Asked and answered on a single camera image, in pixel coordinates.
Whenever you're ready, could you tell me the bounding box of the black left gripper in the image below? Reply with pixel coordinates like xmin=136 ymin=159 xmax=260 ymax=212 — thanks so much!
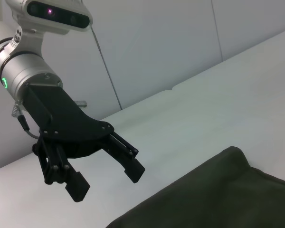
xmin=22 ymin=84 xmax=115 ymax=203

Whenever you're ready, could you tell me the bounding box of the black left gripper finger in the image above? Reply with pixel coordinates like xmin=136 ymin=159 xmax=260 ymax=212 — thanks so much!
xmin=101 ymin=132 xmax=146 ymax=184

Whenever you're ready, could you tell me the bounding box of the dark green FREE! t-shirt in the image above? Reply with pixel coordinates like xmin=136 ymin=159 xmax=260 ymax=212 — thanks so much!
xmin=105 ymin=146 xmax=285 ymax=228

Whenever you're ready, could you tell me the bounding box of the left gripper cable with plug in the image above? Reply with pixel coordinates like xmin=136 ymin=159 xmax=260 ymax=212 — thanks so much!
xmin=10 ymin=101 xmax=42 ymax=140

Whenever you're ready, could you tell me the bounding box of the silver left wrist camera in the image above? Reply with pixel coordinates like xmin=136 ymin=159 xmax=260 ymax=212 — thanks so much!
xmin=4 ymin=0 xmax=94 ymax=36

